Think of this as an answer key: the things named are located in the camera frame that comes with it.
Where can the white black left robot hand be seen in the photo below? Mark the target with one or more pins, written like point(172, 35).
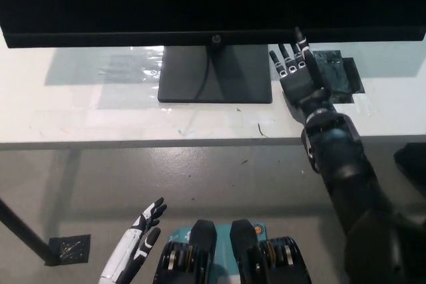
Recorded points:
point(133, 240)

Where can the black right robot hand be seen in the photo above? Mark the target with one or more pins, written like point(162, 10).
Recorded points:
point(299, 84)

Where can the black tape patch on desk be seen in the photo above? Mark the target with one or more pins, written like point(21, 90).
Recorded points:
point(334, 69)

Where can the black metal desk leg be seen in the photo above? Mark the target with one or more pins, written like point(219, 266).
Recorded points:
point(23, 230)

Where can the black object under desk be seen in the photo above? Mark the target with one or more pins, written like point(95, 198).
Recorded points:
point(412, 164)

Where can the black tape floor patch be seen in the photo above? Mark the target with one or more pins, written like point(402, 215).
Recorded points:
point(70, 248)

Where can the clear plastic sheet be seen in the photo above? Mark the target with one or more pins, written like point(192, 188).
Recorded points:
point(136, 64)

